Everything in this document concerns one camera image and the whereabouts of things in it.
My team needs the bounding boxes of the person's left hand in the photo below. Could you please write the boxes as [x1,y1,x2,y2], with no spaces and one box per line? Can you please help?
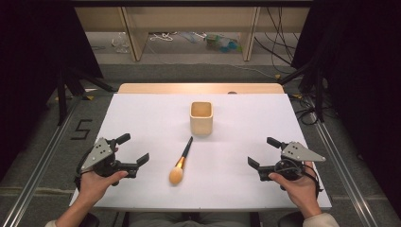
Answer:
[75,169,130,206]

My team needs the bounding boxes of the person's right hand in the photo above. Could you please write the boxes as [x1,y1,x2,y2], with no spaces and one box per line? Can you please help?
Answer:
[268,162,323,219]

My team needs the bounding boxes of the clear plastic bag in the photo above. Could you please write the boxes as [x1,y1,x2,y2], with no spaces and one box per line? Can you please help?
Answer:
[111,31,131,54]

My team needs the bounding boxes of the cream square ceramic cup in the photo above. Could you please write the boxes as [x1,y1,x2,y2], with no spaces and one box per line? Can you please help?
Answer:
[189,100,215,137]

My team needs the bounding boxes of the hanging black cables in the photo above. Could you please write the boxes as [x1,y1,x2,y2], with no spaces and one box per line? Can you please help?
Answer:
[253,7,301,74]

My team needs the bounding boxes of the person's grey trouser legs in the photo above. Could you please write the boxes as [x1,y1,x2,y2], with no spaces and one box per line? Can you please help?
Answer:
[127,211,253,227]

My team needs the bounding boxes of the colourful plastic packets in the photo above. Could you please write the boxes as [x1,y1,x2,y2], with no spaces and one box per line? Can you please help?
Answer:
[204,33,243,54]

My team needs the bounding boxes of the aluminium floor rail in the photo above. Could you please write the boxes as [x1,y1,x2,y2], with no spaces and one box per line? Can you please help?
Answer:
[0,96,83,227]
[306,110,377,227]

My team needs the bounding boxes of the coiled black floor cable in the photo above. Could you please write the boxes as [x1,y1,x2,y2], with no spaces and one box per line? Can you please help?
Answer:
[289,94,321,127]

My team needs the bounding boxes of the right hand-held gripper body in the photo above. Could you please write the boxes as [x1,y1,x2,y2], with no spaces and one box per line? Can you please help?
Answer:
[257,141,327,183]

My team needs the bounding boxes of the black metal stand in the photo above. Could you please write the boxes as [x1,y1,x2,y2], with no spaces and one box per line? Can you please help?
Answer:
[277,60,326,123]
[56,64,115,127]

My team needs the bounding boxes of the makeup brush with gold ferrule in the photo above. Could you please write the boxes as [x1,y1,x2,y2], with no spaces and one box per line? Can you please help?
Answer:
[168,135,194,186]

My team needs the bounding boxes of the white cord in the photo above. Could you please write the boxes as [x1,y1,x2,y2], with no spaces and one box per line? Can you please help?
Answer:
[148,31,178,43]

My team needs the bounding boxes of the white table cover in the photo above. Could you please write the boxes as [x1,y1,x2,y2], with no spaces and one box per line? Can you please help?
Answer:
[69,93,333,212]

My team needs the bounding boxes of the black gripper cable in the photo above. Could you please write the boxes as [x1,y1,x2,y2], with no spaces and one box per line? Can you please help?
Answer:
[302,162,324,194]
[73,148,96,192]

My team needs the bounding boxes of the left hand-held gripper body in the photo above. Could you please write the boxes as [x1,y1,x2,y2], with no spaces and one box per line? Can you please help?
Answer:
[75,137,140,187]

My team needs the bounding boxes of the black curtain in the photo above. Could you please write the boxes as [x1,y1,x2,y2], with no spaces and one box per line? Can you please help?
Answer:
[0,0,105,178]
[291,0,401,218]

